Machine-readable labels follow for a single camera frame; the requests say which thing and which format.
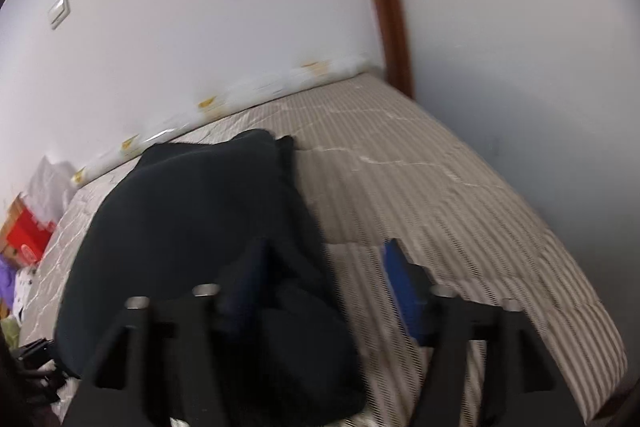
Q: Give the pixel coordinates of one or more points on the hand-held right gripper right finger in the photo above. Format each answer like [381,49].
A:
[402,292]

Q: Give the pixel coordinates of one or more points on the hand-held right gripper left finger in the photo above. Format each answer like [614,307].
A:
[247,282]

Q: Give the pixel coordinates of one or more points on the black sweater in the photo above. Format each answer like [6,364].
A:
[200,207]

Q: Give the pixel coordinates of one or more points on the striped mattress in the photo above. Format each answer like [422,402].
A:
[425,167]

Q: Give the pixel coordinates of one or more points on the white foam strip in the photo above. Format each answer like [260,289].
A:
[280,84]

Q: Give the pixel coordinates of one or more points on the white plastic bag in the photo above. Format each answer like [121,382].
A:
[47,187]

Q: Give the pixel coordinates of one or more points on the black plastic object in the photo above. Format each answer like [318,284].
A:
[37,367]

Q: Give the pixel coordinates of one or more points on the red cardboard box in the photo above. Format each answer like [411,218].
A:
[25,237]

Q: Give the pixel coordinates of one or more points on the purple cloth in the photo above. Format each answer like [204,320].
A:
[7,282]

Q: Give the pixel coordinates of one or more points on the white wall switch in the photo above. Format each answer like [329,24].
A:
[59,10]

